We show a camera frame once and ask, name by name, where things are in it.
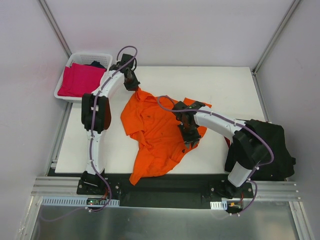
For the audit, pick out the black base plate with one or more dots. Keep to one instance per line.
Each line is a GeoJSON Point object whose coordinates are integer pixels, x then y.
{"type": "Point", "coordinates": [179, 191]}

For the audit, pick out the red t shirt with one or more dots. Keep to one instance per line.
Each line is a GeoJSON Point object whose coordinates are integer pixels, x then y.
{"type": "Point", "coordinates": [228, 142]}

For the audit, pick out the right aluminium frame post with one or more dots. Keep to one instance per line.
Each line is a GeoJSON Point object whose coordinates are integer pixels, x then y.
{"type": "Point", "coordinates": [276, 35]}

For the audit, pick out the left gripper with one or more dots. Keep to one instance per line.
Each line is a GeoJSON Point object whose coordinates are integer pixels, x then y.
{"type": "Point", "coordinates": [132, 83]}

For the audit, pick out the orange t shirt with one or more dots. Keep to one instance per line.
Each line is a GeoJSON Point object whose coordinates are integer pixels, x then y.
{"type": "Point", "coordinates": [146, 119]}

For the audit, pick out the left aluminium frame post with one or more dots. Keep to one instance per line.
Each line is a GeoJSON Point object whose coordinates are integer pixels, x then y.
{"type": "Point", "coordinates": [54, 26]}

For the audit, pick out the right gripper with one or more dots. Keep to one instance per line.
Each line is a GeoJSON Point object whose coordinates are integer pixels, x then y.
{"type": "Point", "coordinates": [191, 136]}

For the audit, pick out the right white cable duct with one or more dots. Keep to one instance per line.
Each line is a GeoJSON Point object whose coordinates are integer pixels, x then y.
{"type": "Point", "coordinates": [218, 205]}

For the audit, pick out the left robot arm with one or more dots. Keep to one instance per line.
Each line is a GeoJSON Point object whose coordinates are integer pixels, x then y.
{"type": "Point", "coordinates": [96, 118]}

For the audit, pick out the dark navy t shirt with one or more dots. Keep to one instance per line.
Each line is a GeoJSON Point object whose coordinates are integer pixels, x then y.
{"type": "Point", "coordinates": [97, 64]}

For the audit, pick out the aluminium frame post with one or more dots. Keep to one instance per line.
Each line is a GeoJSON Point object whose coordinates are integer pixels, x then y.
{"type": "Point", "coordinates": [54, 26]}
{"type": "Point", "coordinates": [276, 35]}

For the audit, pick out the white cable duct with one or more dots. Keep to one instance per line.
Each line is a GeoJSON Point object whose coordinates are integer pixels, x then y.
{"type": "Point", "coordinates": [78, 202]}
{"type": "Point", "coordinates": [218, 205]}

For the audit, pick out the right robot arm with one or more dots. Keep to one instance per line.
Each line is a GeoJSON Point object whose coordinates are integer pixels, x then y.
{"type": "Point", "coordinates": [203, 116]}

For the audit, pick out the left white cable duct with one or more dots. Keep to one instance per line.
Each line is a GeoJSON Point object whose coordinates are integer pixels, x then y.
{"type": "Point", "coordinates": [78, 202]}

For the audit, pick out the black t shirt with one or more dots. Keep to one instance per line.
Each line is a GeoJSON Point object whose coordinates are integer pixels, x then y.
{"type": "Point", "coordinates": [261, 144]}

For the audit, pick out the white plastic basket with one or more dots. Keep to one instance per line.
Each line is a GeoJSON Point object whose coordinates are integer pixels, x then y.
{"type": "Point", "coordinates": [83, 58]}

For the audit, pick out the pink t shirt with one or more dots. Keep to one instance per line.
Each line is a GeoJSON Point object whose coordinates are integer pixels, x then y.
{"type": "Point", "coordinates": [80, 79]}

